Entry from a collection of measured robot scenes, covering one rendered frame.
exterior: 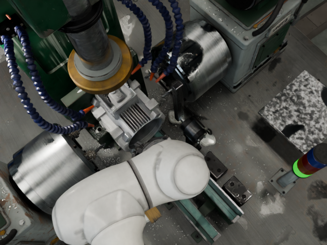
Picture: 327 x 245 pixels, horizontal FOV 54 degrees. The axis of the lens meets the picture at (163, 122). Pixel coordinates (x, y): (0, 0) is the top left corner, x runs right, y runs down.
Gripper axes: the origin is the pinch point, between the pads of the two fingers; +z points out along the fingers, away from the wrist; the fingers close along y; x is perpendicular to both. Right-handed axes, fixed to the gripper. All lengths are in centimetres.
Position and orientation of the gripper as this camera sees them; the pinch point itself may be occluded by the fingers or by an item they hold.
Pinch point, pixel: (141, 147)
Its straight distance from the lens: 94.7
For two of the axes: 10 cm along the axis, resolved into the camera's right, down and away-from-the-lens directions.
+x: 6.0, 7.8, 2.0
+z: -2.7, -0.4, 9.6
